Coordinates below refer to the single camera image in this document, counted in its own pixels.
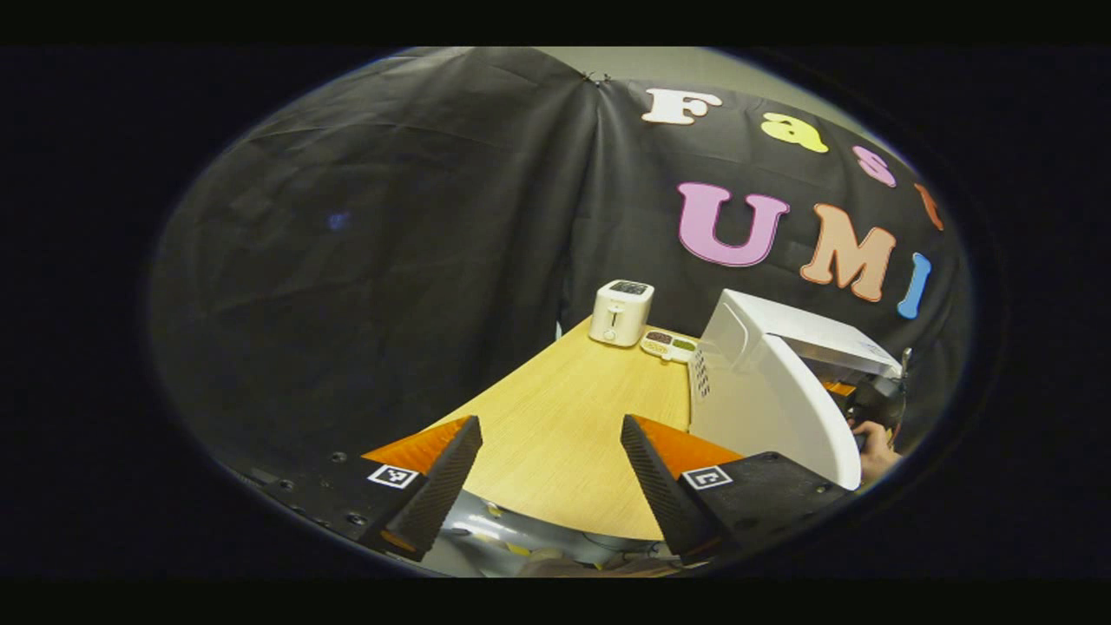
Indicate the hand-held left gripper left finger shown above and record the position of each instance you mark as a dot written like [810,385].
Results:
[451,486]

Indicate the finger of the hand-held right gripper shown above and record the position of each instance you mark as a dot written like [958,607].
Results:
[839,388]

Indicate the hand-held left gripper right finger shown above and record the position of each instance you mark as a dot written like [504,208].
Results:
[655,490]

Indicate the white microwave oven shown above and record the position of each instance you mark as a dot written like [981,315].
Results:
[764,408]

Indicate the divided snack dish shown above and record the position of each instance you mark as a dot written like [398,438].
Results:
[668,345]

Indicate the white toaster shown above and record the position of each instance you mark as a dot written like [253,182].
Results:
[621,312]

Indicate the black backdrop cloth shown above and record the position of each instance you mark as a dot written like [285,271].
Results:
[347,260]

